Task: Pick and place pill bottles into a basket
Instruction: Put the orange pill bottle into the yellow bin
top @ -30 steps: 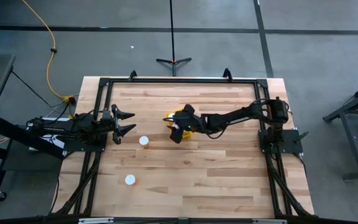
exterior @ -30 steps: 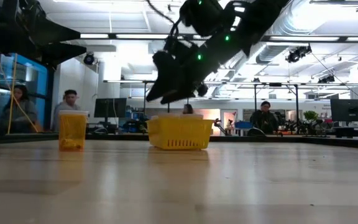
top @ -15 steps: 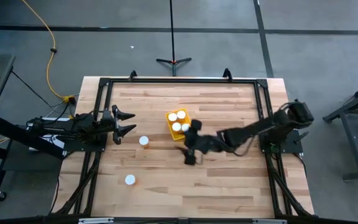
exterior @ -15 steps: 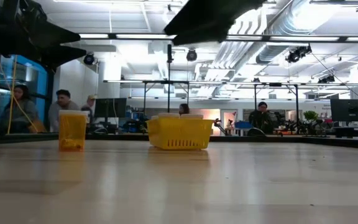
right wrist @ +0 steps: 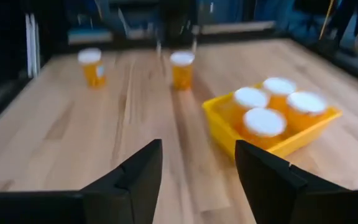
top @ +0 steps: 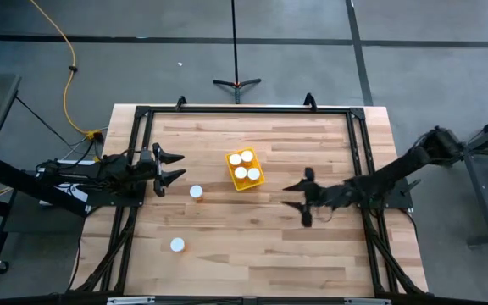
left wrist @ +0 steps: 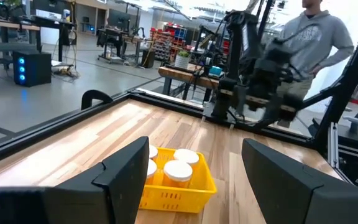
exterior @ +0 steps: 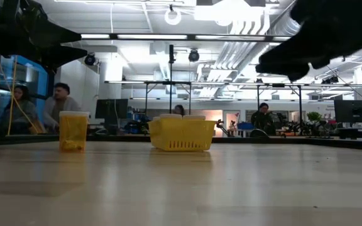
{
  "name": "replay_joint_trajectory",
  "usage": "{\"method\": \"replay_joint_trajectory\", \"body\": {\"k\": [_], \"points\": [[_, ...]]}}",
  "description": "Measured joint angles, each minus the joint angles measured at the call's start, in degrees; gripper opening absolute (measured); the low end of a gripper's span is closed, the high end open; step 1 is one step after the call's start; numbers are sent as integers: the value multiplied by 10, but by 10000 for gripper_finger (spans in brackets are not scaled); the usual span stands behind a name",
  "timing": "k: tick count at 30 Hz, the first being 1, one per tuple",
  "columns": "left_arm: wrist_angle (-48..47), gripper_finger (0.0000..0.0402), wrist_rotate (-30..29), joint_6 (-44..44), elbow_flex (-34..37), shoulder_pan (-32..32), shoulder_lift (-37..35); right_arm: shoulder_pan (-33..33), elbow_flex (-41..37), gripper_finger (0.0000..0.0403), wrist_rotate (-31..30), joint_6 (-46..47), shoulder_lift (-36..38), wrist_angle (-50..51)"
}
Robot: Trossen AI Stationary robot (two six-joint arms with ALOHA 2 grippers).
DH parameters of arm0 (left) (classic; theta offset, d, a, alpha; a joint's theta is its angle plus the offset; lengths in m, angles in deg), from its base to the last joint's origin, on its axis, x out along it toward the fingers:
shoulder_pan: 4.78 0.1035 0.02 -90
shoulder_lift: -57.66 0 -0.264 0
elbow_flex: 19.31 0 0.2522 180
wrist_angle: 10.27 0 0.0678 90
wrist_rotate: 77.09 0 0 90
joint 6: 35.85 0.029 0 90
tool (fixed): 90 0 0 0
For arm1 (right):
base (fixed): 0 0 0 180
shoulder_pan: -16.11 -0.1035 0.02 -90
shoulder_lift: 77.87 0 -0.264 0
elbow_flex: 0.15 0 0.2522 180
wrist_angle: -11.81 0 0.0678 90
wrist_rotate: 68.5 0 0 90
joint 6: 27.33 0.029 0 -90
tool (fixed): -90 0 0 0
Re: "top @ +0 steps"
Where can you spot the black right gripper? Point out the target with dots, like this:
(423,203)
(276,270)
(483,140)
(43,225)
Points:
(322,195)

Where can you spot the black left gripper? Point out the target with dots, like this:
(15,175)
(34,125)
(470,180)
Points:
(158,169)

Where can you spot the amber pill bottle white cap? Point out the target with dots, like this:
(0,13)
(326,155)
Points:
(196,191)

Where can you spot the white cup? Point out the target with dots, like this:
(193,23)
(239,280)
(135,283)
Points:
(235,159)
(253,174)
(240,172)
(177,244)
(247,156)

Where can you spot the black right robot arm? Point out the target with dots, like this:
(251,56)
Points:
(396,169)

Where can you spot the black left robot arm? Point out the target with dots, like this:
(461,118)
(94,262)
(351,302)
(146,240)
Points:
(112,173)

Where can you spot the yellow plastic basket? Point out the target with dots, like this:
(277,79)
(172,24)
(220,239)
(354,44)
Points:
(244,186)

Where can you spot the black table clamp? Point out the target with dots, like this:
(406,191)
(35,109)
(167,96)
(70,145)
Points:
(310,101)
(181,101)

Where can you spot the white power strip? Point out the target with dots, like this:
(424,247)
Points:
(74,162)

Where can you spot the black tripod stand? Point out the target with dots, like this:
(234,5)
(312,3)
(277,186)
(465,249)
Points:
(234,42)

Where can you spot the black diagonal support beam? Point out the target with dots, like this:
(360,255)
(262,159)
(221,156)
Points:
(28,186)

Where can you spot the black aluminium station frame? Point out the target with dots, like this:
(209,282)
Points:
(248,110)

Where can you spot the silver metal bracket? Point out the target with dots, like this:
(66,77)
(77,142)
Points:
(129,301)
(367,301)

